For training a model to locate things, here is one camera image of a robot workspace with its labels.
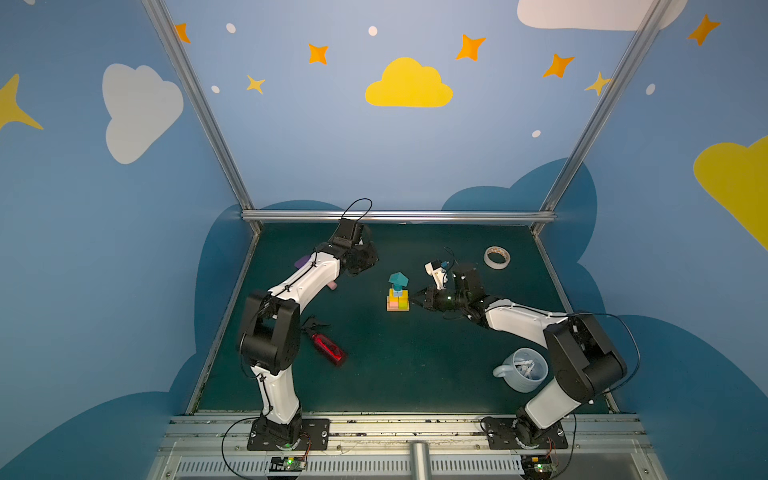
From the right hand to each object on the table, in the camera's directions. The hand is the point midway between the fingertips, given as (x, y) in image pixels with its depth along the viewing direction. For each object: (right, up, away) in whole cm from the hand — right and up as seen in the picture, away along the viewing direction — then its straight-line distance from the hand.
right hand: (412, 295), depth 87 cm
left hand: (-9, +11, +5) cm, 15 cm away
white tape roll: (+36, +14, +27) cm, 47 cm away
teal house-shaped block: (-4, +5, +2) cm, 7 cm away
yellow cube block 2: (-2, -2, +5) cm, 6 cm away
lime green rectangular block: (-2, -5, +9) cm, 10 cm away
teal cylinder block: (-4, +2, +4) cm, 6 cm away
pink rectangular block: (-5, -4, +10) cm, 12 cm away
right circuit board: (+30, -40, -15) cm, 52 cm away
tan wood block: (-4, -6, +9) cm, 12 cm away
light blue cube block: (-4, 0, +6) cm, 7 cm away
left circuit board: (-31, -39, -16) cm, 52 cm away
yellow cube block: (-6, -2, +9) cm, 11 cm away
